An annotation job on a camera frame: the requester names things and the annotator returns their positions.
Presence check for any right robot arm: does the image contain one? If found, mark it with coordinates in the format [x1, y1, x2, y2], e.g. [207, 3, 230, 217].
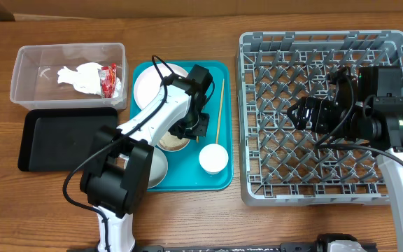
[287, 66, 403, 251]

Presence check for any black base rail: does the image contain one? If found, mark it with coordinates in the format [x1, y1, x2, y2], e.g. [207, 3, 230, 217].
[66, 233, 378, 252]

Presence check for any clear plastic waste bin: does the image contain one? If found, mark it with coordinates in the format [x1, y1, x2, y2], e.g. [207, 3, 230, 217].
[10, 43, 128, 110]

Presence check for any black rectangular tray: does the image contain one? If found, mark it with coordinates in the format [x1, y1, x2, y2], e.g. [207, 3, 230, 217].
[17, 107, 118, 172]

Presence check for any grey dishwasher rack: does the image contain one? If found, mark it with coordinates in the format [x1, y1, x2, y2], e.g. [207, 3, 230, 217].
[236, 30, 403, 207]

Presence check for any red snack wrapper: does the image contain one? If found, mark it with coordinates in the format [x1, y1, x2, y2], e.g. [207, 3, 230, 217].
[98, 64, 117, 98]

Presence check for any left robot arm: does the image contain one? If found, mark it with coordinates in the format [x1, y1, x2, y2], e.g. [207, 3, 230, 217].
[80, 64, 213, 251]

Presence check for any large white plate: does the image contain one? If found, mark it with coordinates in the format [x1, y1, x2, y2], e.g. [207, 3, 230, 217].
[133, 63, 188, 110]

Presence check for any white napkin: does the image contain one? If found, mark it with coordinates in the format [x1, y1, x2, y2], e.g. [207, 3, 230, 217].
[57, 62, 122, 98]

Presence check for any grey shallow bowl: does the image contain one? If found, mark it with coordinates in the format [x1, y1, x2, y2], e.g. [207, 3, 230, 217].
[148, 148, 168, 188]

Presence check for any small white cup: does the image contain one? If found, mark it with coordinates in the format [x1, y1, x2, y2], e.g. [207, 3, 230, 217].
[199, 143, 229, 175]

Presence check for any white bowl with food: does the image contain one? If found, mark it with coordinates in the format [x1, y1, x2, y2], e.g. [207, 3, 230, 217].
[157, 132, 190, 152]

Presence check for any teal serving tray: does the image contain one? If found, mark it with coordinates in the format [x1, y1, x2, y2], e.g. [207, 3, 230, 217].
[119, 61, 234, 191]

